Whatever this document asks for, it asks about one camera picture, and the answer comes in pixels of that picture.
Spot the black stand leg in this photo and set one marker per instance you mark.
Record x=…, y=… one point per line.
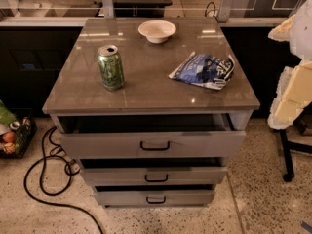
x=287, y=147

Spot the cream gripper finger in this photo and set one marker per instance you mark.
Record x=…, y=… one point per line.
x=282, y=32
x=294, y=93

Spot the blue chip bag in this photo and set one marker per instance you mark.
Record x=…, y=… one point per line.
x=204, y=70

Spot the white bowl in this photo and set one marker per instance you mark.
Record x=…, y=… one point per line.
x=157, y=31

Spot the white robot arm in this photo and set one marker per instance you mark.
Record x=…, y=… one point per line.
x=301, y=34

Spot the black wire basket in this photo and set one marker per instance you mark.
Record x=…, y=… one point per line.
x=24, y=132

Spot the grey bottom drawer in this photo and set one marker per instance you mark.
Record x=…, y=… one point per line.
x=155, y=195

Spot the green soda can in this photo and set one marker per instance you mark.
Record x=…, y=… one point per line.
x=110, y=66

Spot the grey drawer cabinet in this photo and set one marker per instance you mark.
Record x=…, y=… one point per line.
x=149, y=100

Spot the grey drawer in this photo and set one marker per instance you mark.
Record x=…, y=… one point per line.
x=152, y=171
x=152, y=144
x=155, y=195

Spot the grey top drawer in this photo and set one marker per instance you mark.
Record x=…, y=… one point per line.
x=152, y=144

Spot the green bag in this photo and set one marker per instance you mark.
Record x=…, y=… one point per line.
x=6, y=116

